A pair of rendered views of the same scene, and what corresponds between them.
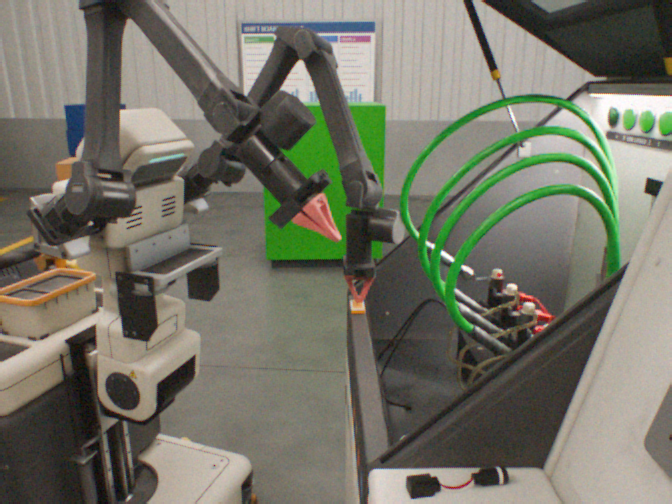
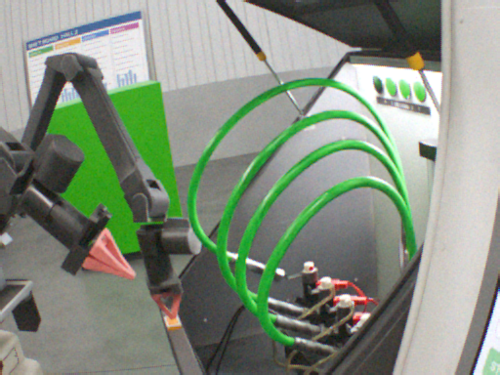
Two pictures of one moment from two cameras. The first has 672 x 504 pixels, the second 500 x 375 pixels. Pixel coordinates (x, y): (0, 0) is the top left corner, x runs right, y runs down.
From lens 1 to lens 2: 9 cm
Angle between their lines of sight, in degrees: 12
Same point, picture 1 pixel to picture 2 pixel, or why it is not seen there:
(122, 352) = not seen: outside the picture
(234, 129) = (14, 183)
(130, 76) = not seen: outside the picture
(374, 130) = (152, 108)
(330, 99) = (100, 112)
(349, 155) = (126, 166)
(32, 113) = not seen: outside the picture
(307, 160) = (93, 153)
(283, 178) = (64, 224)
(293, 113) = (62, 155)
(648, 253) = (436, 238)
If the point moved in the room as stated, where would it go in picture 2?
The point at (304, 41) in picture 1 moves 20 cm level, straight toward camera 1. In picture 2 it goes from (70, 64) to (67, 62)
